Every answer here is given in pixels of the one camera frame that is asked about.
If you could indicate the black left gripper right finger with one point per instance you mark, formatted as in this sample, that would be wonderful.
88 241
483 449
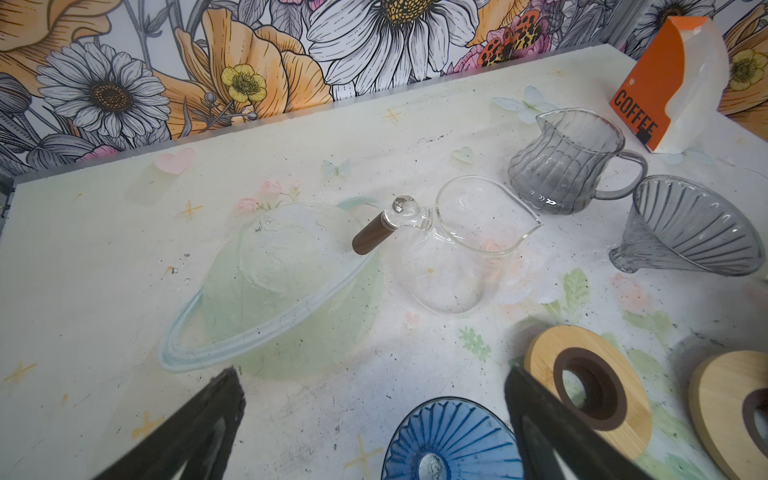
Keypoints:
553 442

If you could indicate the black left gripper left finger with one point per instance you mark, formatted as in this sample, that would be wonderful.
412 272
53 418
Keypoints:
195 442

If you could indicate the blue glass dripper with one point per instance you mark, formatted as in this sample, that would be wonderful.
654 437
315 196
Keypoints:
452 438

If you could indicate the wooden dripper ring stand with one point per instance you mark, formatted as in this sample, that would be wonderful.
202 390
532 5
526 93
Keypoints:
616 406

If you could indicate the orange coffee filter pack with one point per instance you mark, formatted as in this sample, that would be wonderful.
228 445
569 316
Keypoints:
676 86

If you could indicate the grey ribbed glass dripper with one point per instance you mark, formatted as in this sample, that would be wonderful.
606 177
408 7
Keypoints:
677 224

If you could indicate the grey ribbed glass pitcher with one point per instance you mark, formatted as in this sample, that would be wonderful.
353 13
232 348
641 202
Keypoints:
559 172

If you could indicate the clear glass carafe wooden handle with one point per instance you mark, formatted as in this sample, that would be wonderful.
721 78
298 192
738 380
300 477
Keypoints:
454 253

